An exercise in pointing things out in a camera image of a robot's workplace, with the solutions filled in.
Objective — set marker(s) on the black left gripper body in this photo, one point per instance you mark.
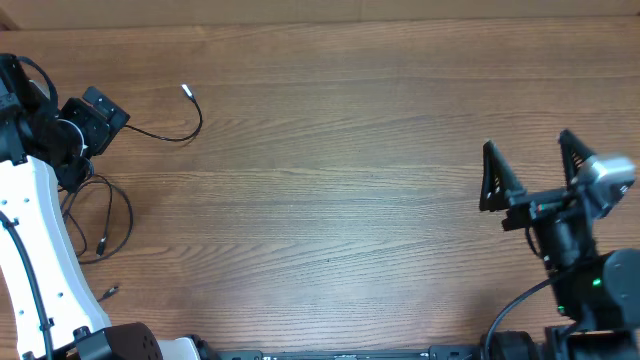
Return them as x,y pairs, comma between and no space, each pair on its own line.
85,134

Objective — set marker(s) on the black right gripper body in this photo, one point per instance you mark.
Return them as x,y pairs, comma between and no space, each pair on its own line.
532,207

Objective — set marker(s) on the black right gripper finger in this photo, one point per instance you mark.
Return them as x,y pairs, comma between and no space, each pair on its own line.
500,185
574,153

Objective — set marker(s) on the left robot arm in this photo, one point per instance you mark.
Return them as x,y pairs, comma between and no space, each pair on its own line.
47,150

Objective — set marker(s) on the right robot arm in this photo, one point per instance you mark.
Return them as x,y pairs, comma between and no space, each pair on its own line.
599,293

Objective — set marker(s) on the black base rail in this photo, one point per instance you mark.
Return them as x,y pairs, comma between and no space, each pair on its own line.
350,354

